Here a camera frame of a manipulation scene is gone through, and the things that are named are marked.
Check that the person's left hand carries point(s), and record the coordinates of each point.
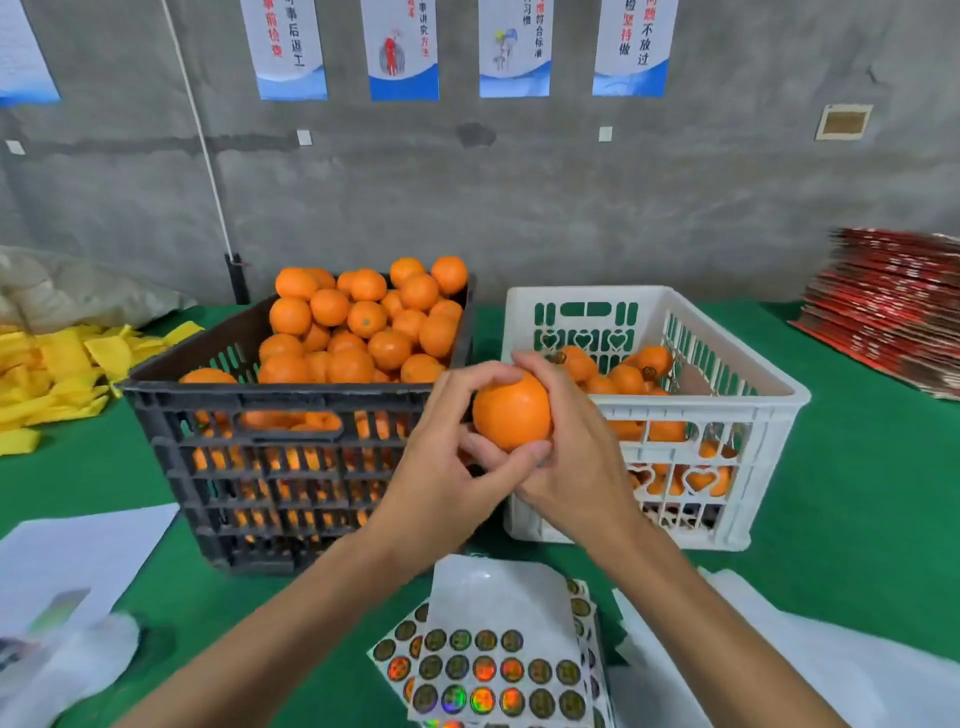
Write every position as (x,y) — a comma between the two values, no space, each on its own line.
(428,495)

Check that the person's right hand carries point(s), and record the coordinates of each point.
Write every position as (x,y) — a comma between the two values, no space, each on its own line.
(593,465)

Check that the single orange fruit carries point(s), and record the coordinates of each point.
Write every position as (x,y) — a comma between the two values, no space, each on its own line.
(512,410)

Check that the heap of labelled oranges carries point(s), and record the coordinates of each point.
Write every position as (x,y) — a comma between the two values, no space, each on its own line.
(653,360)

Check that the white plastic crate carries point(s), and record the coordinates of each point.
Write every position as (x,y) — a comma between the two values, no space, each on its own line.
(750,398)

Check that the pile of oranges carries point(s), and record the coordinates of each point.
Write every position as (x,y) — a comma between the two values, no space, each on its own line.
(293,315)

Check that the black plastic crate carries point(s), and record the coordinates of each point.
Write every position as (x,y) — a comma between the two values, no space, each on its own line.
(165,405)

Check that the person's right forearm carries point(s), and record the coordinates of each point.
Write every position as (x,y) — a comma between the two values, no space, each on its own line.
(705,638)

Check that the person's left forearm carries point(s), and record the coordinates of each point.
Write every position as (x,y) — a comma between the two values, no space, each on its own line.
(270,638)

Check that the green felt table cover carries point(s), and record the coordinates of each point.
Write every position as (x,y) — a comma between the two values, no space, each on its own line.
(870,510)

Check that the stack of red cardboard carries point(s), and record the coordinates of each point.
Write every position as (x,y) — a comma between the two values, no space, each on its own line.
(885,308)

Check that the white backing sheet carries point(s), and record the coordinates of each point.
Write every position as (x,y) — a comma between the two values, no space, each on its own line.
(870,675)

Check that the white printed paper sheet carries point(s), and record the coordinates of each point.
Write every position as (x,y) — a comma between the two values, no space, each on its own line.
(83,563)

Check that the pile of yellow bags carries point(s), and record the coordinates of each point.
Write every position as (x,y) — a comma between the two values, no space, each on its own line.
(60,375)

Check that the white handheld controller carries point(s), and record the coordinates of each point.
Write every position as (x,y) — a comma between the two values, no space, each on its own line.
(75,675)

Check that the beige woven sack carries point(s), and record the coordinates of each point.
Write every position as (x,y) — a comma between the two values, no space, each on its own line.
(75,285)

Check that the white pole with black base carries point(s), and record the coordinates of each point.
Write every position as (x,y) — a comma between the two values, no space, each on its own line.
(203,150)

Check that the white notice with blue border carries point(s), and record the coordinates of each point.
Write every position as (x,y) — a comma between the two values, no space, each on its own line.
(23,53)

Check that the blue white wall poster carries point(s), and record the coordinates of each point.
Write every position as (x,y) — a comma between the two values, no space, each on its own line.
(516,45)
(635,45)
(401,45)
(285,45)

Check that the beige wall plate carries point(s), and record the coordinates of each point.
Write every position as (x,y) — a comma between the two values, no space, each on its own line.
(845,122)

